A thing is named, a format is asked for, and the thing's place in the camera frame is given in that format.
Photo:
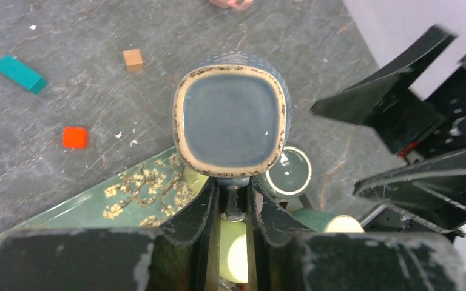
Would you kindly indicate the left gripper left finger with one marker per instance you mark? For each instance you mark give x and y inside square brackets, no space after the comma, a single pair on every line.
[181,254]

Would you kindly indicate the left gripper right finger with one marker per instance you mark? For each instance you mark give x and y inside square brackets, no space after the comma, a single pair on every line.
[284,254]

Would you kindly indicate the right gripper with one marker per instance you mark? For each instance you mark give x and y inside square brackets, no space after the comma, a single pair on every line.
[431,192]

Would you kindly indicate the dark teal mug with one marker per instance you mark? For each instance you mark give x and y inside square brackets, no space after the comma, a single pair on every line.
[290,176]

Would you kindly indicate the blue-grey square mug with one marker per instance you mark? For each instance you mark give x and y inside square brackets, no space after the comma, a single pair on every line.
[231,115]

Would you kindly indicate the light pink hexagonal mug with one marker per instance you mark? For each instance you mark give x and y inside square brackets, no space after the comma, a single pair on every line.
[239,5]

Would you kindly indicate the light green mug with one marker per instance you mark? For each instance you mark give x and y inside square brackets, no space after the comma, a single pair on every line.
[233,259]

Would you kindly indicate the cream and green mug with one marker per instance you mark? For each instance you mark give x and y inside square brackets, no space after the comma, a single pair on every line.
[323,222]

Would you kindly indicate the floral teal tray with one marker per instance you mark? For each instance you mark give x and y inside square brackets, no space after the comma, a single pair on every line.
[144,195]

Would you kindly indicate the red cube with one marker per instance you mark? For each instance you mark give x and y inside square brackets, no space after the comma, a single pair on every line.
[75,138]

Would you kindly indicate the tan wooden cube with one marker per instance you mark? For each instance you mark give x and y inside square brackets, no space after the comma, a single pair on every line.
[133,60]

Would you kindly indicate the teal rectangular block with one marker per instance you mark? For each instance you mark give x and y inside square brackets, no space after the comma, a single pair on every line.
[15,70]

